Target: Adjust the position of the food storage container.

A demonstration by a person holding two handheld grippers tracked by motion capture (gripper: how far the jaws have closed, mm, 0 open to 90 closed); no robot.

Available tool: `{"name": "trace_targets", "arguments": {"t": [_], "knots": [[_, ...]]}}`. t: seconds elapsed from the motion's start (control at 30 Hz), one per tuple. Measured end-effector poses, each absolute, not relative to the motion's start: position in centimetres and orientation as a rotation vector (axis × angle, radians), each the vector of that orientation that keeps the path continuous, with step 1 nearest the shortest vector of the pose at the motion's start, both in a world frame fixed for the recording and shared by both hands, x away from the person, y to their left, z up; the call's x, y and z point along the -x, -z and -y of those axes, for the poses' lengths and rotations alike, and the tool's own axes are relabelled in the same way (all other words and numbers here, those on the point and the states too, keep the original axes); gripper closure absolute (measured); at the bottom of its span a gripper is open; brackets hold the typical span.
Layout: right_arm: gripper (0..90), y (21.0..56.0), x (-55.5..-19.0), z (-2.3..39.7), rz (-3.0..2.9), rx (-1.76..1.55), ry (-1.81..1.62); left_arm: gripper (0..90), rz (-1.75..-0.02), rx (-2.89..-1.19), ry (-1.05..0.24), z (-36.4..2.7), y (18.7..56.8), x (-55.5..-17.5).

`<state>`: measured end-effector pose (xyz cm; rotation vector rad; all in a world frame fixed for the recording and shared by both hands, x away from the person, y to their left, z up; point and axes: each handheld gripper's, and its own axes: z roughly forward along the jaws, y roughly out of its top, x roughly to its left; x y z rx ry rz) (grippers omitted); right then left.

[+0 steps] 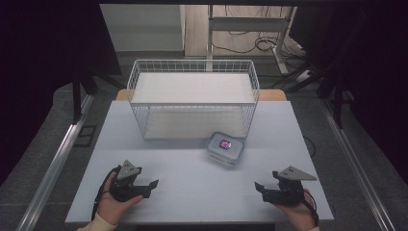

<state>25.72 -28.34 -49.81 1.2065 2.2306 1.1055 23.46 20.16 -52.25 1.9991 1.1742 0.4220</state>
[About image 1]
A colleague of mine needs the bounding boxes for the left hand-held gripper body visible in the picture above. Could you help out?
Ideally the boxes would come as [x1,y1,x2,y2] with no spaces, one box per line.
[110,159,152,203]

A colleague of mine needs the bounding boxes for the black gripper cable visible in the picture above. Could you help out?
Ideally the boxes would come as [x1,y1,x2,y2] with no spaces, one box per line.
[90,167,119,223]
[301,188,320,226]

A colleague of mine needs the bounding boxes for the black stand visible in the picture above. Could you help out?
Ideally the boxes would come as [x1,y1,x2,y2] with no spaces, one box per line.
[270,54,356,130]
[70,63,127,125]

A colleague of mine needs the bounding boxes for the white desk frame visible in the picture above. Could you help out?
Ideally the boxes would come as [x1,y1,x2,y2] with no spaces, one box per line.
[205,4,298,75]

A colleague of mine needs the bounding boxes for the white wire rack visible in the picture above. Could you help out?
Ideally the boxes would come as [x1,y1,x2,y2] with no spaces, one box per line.
[126,59,261,141]

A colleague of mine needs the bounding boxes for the white power strip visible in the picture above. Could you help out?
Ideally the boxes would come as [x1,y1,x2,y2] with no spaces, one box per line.
[293,68,312,83]

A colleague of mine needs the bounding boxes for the black floor socket frame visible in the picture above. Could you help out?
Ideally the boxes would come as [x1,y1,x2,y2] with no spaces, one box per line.
[73,124,98,148]

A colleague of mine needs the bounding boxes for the person's right hand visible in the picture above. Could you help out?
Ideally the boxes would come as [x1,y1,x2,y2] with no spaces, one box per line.
[274,189,318,231]

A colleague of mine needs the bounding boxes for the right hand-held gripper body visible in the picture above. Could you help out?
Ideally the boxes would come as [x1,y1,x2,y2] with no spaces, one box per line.
[271,165,319,207]

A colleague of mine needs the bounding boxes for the dark curtain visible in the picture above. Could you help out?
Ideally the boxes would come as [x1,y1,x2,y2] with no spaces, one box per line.
[288,0,408,186]
[0,0,123,188]

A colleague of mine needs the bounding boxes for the thin black cable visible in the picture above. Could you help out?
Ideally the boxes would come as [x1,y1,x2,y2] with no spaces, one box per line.
[302,136,318,159]

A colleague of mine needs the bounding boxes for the clear plastic food container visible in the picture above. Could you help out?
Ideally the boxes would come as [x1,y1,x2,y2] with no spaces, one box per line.
[206,131,245,167]

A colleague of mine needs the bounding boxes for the black floor cables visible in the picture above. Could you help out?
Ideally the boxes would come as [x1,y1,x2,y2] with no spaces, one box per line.
[211,5,311,61]

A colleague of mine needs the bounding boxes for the metal floor rail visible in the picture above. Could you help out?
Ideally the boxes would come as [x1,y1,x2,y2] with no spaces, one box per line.
[14,93,96,231]
[320,95,398,231]

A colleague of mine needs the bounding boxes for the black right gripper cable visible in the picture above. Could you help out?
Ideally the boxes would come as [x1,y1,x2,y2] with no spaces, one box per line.
[301,188,320,226]

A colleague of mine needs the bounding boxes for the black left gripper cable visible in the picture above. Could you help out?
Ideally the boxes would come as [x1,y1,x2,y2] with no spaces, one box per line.
[90,167,119,223]

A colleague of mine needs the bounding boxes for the white cabinet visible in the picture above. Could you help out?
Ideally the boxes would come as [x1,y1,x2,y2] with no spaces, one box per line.
[99,3,187,53]

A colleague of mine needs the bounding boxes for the person's left hand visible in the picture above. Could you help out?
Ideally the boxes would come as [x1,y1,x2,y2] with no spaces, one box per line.
[96,172,144,226]

